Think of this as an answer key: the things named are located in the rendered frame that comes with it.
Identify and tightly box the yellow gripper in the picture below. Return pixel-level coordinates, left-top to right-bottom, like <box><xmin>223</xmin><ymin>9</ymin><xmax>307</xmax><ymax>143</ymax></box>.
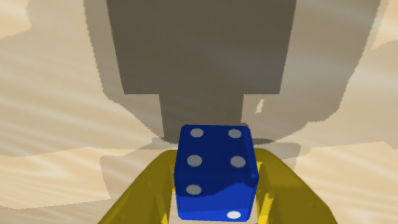
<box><xmin>98</xmin><ymin>148</ymin><xmax>338</xmax><ymax>224</ymax></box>

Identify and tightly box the blue die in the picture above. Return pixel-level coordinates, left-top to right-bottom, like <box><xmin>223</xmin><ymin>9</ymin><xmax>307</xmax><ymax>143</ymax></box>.
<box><xmin>173</xmin><ymin>125</ymin><xmax>259</xmax><ymax>222</ymax></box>

